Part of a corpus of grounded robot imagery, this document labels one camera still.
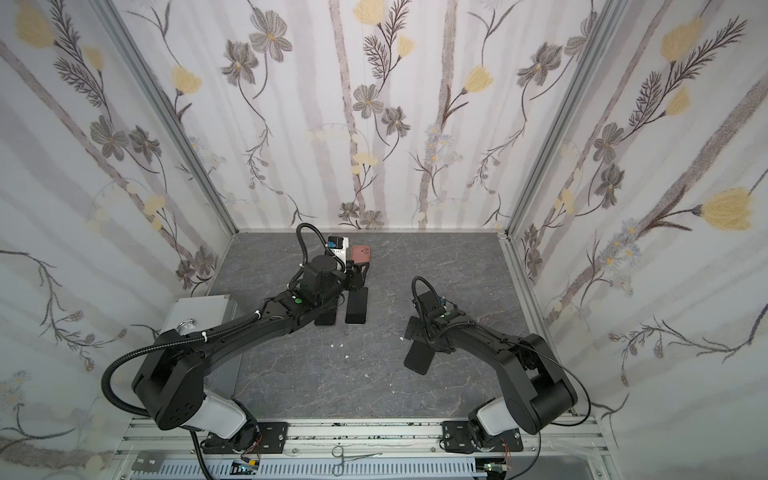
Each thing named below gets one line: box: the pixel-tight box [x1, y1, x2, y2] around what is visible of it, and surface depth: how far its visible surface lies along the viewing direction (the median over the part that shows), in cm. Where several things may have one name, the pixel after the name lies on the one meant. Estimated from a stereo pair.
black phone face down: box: [404, 340, 435, 375], surface depth 88 cm
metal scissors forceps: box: [331, 445, 382, 477], surface depth 73 cm
